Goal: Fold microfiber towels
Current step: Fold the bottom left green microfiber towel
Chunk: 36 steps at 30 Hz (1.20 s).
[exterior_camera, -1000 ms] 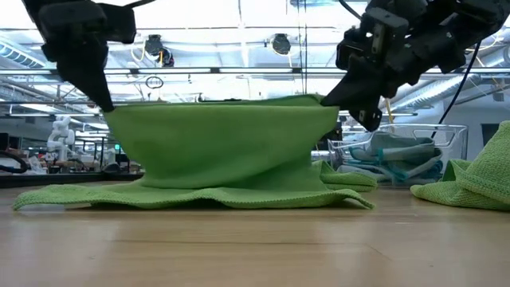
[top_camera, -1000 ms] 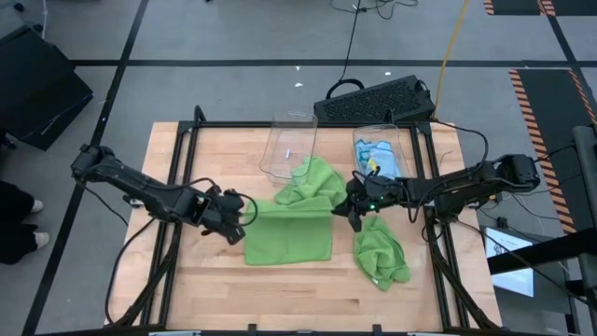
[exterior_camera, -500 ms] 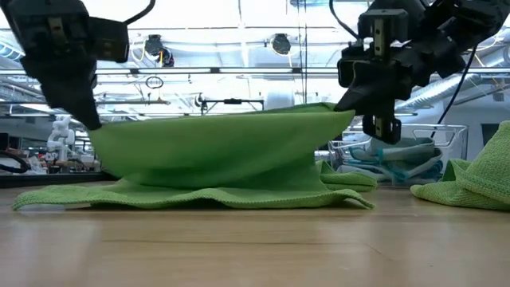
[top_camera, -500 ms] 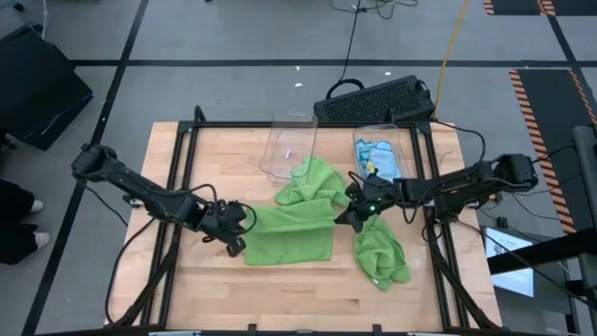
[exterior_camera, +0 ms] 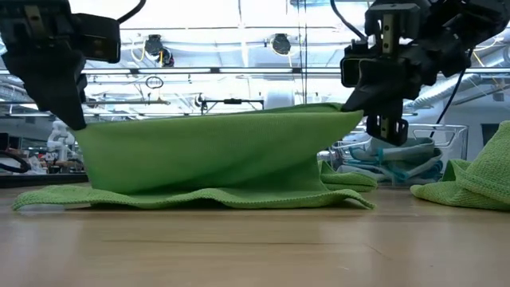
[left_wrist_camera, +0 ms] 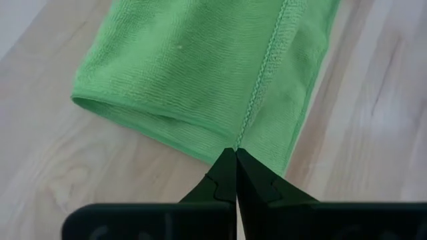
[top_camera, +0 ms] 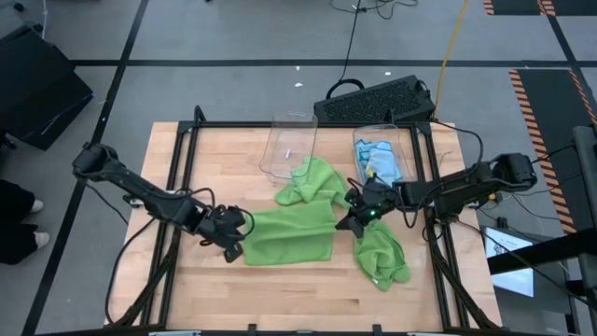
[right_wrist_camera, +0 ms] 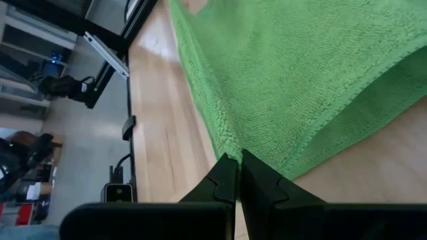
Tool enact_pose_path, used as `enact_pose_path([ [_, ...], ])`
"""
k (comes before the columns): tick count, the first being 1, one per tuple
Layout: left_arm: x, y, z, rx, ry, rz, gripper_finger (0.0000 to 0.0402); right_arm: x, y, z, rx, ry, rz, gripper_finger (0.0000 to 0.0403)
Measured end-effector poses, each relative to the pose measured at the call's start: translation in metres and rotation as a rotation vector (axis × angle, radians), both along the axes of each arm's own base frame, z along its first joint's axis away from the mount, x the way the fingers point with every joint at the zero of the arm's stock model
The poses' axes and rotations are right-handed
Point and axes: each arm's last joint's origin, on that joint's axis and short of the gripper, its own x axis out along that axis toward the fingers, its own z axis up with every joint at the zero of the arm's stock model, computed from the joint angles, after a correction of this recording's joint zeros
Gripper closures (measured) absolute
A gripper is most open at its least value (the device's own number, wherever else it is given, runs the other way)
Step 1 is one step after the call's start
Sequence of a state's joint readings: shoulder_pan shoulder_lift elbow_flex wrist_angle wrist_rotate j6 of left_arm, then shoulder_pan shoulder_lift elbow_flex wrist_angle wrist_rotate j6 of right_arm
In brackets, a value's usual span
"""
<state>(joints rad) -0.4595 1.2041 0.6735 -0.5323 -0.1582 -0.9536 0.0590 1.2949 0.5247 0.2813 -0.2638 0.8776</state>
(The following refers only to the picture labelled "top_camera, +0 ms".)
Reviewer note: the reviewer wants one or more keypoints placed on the black diagonal bar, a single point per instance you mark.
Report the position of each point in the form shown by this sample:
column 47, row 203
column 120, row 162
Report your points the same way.
column 536, row 254

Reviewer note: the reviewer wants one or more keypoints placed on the black mat with orange stripes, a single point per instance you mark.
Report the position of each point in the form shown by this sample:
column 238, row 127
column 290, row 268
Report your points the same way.
column 550, row 121
column 513, row 7

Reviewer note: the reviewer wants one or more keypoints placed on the green microfiber towel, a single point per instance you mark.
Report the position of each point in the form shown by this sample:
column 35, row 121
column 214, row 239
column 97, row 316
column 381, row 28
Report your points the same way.
column 317, row 184
column 382, row 261
column 289, row 238

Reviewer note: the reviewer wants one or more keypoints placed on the monitor with white screen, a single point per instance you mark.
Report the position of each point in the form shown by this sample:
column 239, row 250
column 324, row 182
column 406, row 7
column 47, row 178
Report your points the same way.
column 515, row 282

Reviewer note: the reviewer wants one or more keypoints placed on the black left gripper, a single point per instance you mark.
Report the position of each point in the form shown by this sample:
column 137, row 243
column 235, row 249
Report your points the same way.
column 224, row 226

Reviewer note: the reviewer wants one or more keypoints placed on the clear plastic bin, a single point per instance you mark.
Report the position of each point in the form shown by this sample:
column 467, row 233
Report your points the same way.
column 401, row 140
column 289, row 140

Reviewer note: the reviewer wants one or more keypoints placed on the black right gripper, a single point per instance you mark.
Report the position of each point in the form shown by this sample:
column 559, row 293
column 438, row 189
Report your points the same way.
column 378, row 198

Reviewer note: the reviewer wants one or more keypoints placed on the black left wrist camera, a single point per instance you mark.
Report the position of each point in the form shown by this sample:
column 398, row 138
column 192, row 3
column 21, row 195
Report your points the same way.
column 235, row 217

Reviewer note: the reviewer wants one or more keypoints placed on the grey post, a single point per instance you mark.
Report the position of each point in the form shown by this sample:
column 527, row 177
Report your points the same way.
column 587, row 186

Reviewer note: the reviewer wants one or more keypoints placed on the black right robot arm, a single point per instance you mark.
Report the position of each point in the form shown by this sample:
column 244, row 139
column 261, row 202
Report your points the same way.
column 466, row 184

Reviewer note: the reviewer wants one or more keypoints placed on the person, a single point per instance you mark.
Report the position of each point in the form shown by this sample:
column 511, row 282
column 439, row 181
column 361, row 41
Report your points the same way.
column 11, row 224

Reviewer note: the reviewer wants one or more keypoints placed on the large black case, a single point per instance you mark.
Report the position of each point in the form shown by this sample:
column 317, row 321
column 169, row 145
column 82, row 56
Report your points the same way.
column 37, row 88

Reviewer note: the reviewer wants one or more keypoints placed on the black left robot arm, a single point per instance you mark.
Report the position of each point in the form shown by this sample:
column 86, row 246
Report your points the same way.
column 140, row 191

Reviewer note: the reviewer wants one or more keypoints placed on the yellow connector plug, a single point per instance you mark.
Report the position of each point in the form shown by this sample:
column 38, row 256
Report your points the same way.
column 490, row 196

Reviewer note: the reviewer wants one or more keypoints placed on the black metal table frame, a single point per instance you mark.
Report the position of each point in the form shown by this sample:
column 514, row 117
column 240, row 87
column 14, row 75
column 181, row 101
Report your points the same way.
column 303, row 125

